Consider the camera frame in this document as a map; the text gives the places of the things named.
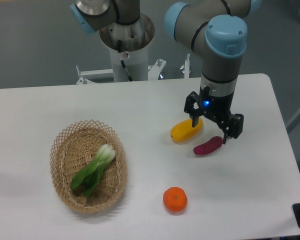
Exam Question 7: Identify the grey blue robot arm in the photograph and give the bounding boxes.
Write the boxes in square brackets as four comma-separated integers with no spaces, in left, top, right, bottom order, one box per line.
[70,0,261,141]

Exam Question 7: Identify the yellow mango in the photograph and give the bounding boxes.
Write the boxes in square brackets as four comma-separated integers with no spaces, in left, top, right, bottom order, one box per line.
[170,118,203,143]

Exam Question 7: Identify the woven wicker basket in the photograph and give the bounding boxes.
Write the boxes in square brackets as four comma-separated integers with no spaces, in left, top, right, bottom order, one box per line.
[50,120,128,214]

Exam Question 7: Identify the green bok choy vegetable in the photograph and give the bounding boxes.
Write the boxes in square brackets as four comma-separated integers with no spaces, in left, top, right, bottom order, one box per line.
[70,144,116,198]

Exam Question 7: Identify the orange tangerine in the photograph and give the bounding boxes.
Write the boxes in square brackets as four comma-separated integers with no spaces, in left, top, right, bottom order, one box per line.
[162,186,188,213]

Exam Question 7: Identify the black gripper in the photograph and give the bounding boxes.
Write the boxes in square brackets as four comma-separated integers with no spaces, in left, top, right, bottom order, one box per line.
[184,86,244,145]

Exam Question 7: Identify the purple sweet potato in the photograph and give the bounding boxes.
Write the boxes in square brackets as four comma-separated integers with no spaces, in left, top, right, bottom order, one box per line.
[193,136,223,156]

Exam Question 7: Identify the black cable on pedestal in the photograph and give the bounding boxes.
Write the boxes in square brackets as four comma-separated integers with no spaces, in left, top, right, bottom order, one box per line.
[117,39,134,82]

